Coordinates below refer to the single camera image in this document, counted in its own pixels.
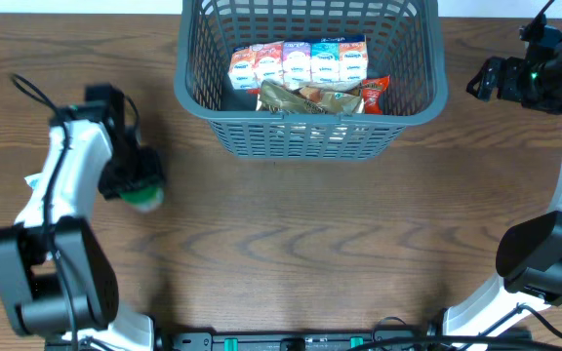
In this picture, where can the grey plastic basket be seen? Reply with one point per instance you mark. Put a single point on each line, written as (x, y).
(404, 42)

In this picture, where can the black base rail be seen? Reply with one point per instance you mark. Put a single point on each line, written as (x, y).
(278, 341)

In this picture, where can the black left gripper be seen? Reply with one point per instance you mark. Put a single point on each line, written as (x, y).
(154, 170)

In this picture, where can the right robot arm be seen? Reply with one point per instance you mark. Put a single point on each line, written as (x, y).
(528, 279)

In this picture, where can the colourful tissue multipack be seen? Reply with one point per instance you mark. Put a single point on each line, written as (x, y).
(334, 63)

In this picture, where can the white green tissue packet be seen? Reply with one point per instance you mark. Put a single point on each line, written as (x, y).
(33, 180)

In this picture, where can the gold foil bag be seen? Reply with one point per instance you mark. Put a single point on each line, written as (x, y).
(307, 100)

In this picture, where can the red spaghetti packet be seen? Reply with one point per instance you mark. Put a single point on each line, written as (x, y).
(371, 90)

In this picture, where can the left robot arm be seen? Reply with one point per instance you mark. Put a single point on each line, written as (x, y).
(55, 280)

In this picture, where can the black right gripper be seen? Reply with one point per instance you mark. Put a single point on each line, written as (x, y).
(492, 78)

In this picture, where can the green lid jar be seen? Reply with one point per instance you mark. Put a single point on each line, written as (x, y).
(144, 200)

